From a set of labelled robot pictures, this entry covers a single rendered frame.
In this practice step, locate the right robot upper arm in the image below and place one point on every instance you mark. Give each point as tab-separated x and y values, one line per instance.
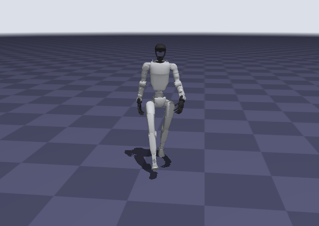
144	73

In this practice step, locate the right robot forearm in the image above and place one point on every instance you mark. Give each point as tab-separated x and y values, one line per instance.
140	92

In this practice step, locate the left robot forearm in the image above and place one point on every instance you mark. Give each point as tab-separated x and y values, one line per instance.
181	91

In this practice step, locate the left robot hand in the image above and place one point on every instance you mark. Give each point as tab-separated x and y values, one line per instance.
180	105

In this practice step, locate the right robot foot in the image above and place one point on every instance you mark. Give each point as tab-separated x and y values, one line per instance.
154	167

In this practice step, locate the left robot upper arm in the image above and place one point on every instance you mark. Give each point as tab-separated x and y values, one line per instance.
173	67

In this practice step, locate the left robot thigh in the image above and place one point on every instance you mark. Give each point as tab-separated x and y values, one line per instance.
168	115

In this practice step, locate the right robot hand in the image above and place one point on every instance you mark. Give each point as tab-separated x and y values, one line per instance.
139	106

